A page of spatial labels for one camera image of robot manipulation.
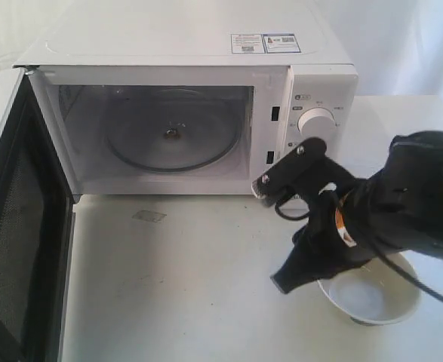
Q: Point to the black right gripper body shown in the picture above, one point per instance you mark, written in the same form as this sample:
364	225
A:
324	186

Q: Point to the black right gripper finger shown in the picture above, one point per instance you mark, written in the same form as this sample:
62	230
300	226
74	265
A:
304	265

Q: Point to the cream ceramic bowl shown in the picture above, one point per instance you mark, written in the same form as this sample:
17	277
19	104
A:
373	295

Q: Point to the white microwave door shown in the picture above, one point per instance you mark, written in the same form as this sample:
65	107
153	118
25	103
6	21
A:
36	222

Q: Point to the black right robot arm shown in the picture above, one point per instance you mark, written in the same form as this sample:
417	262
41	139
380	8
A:
353	220

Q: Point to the white Midea microwave oven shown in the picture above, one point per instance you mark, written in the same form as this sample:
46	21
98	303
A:
283	62

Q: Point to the white upper power knob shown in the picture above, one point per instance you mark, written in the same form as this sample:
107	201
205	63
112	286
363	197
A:
317	122

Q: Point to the clear tape patch on table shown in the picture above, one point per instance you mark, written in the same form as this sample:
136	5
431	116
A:
149	216

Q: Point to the wrist camera on blue bracket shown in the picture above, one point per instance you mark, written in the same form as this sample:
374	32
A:
277	184

